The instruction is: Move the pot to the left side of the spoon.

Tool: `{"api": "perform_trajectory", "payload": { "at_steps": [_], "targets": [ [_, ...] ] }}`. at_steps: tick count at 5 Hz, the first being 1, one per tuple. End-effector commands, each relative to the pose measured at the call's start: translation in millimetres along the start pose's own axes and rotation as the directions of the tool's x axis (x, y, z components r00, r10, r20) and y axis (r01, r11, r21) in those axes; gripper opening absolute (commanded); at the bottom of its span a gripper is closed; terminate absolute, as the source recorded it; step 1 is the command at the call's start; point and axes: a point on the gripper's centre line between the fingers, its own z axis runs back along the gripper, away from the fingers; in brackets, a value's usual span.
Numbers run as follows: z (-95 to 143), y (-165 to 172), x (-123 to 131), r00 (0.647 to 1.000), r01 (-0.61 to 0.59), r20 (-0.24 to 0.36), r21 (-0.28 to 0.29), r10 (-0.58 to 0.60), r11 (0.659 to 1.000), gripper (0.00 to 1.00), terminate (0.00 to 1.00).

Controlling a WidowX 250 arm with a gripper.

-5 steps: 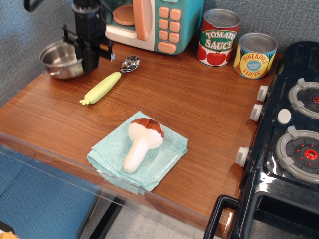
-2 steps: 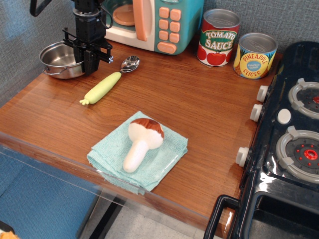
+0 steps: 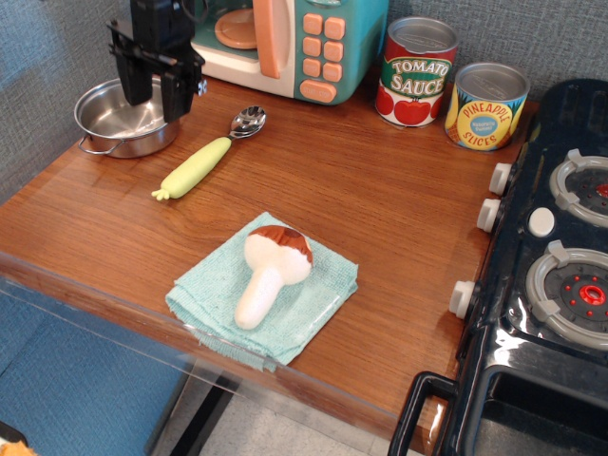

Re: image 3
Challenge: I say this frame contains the orange plush toy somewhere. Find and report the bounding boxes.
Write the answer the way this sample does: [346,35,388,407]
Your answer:
[0,441,37,456]

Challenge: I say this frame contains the spoon with green handle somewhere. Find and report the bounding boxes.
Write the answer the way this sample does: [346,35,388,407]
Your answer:
[151,105,266,201]

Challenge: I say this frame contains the light blue folded cloth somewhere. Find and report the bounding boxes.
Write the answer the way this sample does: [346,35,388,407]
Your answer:
[165,212,358,371]

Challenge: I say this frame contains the black toy stove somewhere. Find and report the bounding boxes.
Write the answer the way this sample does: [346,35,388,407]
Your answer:
[389,79,607,455]

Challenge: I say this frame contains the toy microwave teal and cream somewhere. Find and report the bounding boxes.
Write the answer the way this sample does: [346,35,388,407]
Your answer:
[192,1,389,105]

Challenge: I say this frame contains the pineapple slices can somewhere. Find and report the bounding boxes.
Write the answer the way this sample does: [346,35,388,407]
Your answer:
[445,62,530,151]

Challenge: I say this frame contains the plush mushroom toy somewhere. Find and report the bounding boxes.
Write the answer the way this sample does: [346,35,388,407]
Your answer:
[234,225,314,331]

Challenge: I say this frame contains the tomato sauce can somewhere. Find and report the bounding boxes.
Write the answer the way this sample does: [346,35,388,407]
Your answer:
[375,16,459,127]

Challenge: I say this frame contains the stainless steel pot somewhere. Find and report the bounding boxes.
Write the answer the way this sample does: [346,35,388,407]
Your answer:
[74,76,180,159]

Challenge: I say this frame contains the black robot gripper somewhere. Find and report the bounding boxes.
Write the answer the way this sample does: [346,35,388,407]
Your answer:
[106,1,208,123]

